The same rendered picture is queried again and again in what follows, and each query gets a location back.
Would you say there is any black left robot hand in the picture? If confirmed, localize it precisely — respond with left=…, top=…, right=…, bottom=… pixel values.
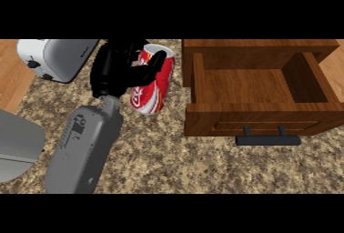
left=90, top=38, right=168, bottom=98

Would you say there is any red soda can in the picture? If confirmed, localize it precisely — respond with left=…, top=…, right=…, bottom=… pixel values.
left=127, top=43, right=175, bottom=116

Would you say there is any brown wooden drawer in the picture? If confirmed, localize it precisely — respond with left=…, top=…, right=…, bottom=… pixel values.
left=183, top=52, right=344, bottom=137

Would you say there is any white and grey toaster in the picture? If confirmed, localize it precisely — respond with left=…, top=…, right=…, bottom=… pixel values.
left=16, top=38, right=100, bottom=84

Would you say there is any brown wooden cabinet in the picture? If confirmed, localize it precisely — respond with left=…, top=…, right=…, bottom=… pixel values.
left=180, top=38, right=341, bottom=89

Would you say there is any pale grey rounded appliance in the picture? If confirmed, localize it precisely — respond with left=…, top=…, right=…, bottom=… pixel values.
left=0, top=108, right=47, bottom=183

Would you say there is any dark grey drawer handle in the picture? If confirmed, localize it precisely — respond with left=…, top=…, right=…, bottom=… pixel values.
left=233, top=125, right=302, bottom=147

